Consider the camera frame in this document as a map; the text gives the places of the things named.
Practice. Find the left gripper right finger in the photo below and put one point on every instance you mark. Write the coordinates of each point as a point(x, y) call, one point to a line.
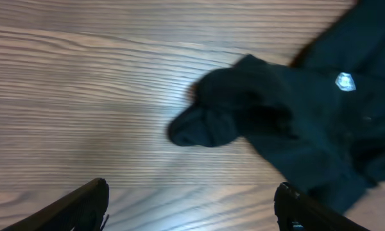
point(296, 211)

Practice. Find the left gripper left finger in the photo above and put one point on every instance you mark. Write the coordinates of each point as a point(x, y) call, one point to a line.
point(84, 209)

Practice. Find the black t-shirt with white logo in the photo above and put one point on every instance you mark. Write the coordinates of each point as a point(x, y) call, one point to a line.
point(319, 122)

